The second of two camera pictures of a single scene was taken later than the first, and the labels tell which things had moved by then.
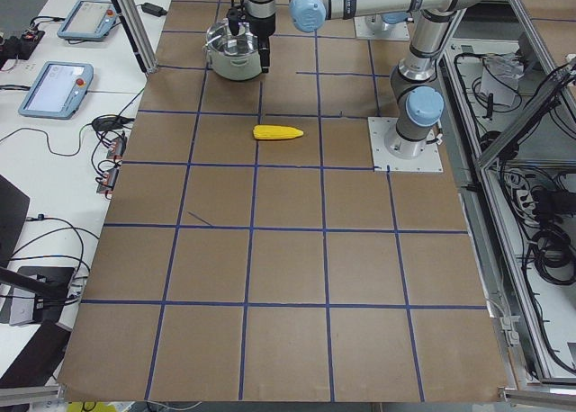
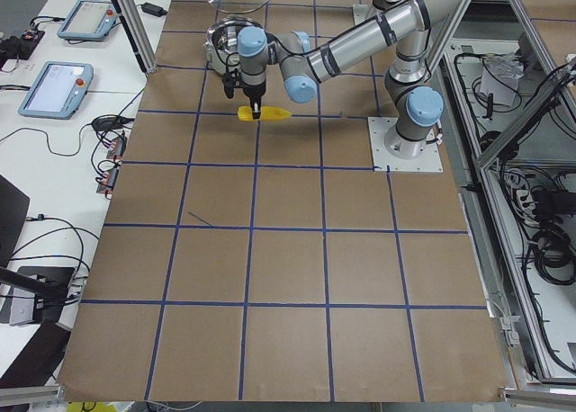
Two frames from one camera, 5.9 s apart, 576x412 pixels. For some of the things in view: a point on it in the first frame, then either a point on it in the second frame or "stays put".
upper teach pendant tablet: [89, 20] stays put
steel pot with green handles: [234, 57] stays put
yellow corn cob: [274, 131] -> [245, 112]
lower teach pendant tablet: [59, 90] stays put
